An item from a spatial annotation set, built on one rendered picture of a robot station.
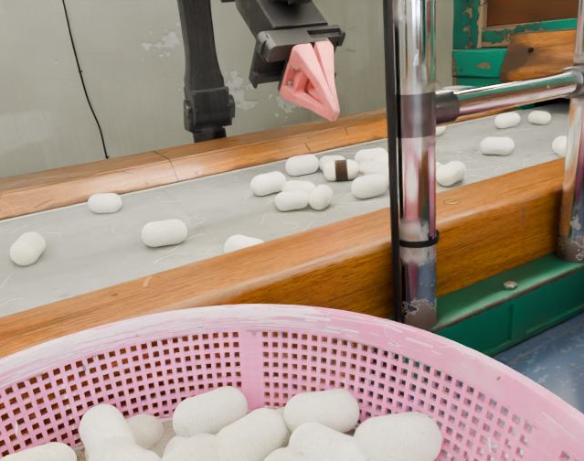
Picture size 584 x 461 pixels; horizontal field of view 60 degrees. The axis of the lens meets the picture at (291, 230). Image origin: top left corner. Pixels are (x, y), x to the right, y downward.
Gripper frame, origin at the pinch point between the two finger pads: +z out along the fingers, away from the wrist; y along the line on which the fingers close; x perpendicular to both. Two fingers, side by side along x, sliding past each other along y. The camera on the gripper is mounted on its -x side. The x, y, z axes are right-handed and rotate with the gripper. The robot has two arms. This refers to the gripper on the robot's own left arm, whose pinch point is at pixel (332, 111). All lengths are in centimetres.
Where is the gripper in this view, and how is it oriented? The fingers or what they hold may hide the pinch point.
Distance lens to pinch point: 54.3
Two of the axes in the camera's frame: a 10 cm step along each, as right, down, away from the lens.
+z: 4.2, 8.0, -4.2
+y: 8.8, -2.5, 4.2
